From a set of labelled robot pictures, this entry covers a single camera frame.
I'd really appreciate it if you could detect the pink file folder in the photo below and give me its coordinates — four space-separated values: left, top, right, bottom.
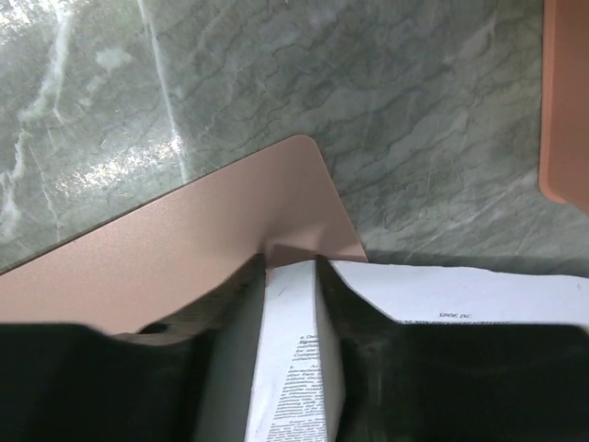
1 134 366 334

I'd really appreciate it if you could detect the printed paper sheets stack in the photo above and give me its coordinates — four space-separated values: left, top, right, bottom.
245 259 588 441

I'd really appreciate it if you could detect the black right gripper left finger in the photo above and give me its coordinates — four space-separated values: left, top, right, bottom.
1 255 265 441

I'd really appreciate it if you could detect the orange plastic tray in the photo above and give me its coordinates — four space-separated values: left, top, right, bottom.
538 0 588 212

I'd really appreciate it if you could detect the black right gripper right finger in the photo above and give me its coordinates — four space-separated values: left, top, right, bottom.
316 257 588 441

